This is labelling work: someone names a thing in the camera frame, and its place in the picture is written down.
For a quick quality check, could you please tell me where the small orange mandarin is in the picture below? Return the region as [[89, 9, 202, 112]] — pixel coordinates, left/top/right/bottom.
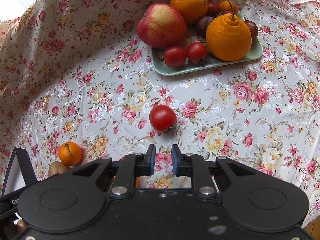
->
[[58, 141, 82, 166]]

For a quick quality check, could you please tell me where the black box with white interior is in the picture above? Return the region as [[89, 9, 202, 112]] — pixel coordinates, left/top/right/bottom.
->
[[1, 147, 37, 196]]

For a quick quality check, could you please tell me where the brown kiwi fruit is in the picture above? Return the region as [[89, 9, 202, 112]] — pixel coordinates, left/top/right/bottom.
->
[[48, 161, 71, 178]]

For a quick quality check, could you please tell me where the red cherry tomato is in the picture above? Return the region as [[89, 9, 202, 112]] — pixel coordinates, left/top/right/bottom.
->
[[149, 105, 177, 133]]

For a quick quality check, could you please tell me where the purple plum on plate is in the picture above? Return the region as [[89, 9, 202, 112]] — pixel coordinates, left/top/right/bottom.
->
[[196, 15, 214, 37]]

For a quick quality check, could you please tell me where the small mandarin on plate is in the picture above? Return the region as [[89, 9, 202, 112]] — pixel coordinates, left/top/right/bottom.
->
[[219, 0, 238, 14]]

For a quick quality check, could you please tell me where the pale green rectangular plate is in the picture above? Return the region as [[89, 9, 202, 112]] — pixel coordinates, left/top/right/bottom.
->
[[151, 38, 263, 76]]

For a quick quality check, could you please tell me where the red tomato behind orange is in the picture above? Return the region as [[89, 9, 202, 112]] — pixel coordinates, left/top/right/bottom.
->
[[207, 2, 220, 17]]

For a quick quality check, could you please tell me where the large orange with stem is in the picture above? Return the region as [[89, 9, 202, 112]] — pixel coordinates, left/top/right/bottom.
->
[[170, 0, 208, 25]]

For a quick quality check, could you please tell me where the red yellow apple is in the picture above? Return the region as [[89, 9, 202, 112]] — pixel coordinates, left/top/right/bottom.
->
[[136, 3, 187, 49]]

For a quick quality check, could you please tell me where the floral tablecloth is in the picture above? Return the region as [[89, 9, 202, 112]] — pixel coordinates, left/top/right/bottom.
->
[[1, 0, 319, 223]]

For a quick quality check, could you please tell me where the large bumpy orange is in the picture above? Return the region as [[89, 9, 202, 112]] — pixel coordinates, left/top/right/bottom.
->
[[205, 10, 252, 62]]

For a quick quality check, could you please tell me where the cherry tomato on plate right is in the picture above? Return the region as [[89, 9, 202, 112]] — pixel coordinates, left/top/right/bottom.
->
[[186, 42, 208, 64]]

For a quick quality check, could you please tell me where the cherry tomato on plate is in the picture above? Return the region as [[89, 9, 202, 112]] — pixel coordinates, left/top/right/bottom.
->
[[186, 42, 208, 64], [163, 46, 187, 68]]

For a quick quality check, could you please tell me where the dark plum plate right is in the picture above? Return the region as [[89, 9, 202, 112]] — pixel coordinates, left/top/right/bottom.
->
[[244, 20, 259, 39]]

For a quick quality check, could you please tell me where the cherry tomato on plate left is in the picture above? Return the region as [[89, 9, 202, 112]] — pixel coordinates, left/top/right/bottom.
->
[[163, 46, 187, 68]]

